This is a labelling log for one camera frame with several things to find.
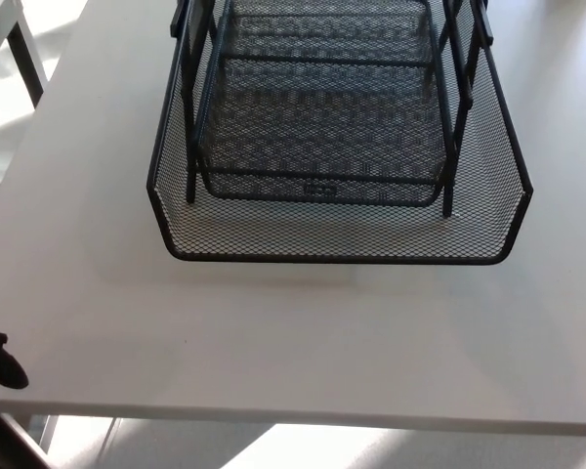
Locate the dark brown bar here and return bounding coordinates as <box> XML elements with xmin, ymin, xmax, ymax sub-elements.
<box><xmin>0</xmin><ymin>403</ymin><xmax>53</xmax><ymax>469</ymax></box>

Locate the white desk leg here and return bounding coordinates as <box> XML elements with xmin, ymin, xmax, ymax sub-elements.
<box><xmin>41</xmin><ymin>414</ymin><xmax>61</xmax><ymax>458</ymax></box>

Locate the wide black mesh tray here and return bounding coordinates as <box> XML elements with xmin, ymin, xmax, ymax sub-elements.
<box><xmin>145</xmin><ymin>0</ymin><xmax>535</xmax><ymax>267</ymax></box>

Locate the white side table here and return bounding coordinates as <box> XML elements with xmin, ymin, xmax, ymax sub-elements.
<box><xmin>0</xmin><ymin>0</ymin><xmax>48</xmax><ymax>108</ymax></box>

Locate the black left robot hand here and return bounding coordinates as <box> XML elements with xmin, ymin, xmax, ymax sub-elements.
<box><xmin>0</xmin><ymin>329</ymin><xmax>29</xmax><ymax>391</ymax></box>

